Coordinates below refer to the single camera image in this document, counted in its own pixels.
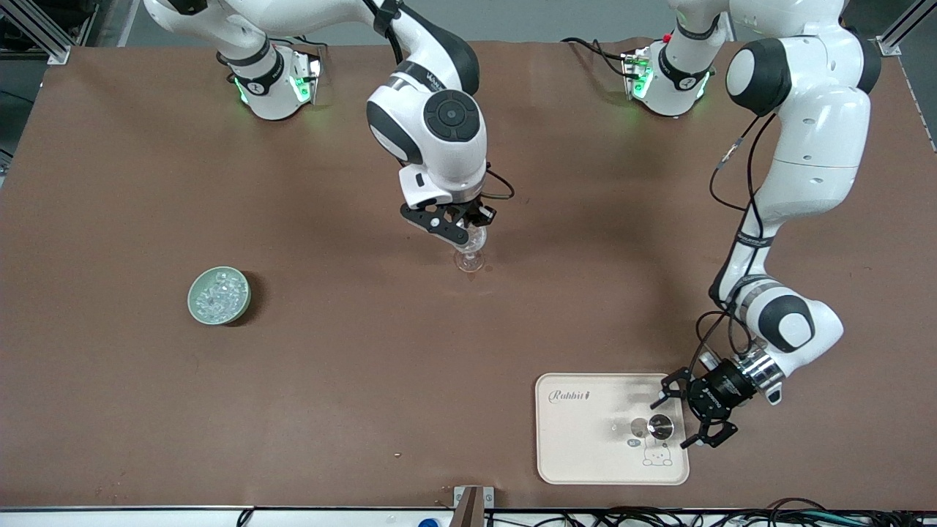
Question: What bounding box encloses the steel double jigger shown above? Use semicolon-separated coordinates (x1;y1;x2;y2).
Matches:
631;414;676;441

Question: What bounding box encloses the clear wine glass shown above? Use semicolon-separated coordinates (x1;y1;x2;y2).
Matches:
452;223;488;274

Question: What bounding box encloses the pile of clear ice cubes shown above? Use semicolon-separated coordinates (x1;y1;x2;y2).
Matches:
196;271;246;321

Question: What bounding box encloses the cream rabbit print tray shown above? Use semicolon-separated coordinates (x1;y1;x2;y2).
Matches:
535;373;690;486

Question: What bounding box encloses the brown table cover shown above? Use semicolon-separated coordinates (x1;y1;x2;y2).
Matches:
0;38;937;511

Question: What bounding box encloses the green ceramic bowl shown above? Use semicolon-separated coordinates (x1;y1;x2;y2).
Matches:
187;266;252;326

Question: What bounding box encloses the black cable bundle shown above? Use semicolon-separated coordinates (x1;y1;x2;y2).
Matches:
487;498;937;527

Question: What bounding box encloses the black left base cable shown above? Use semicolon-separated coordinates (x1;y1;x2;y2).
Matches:
561;37;632;80

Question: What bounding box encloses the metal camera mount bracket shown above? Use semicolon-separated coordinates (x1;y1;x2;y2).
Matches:
453;485;495;527

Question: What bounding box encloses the aluminium frame profile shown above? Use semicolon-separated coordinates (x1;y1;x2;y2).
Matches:
878;0;937;56
0;0;100;65

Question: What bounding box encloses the white table edge rail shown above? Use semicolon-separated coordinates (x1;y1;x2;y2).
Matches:
0;507;937;527

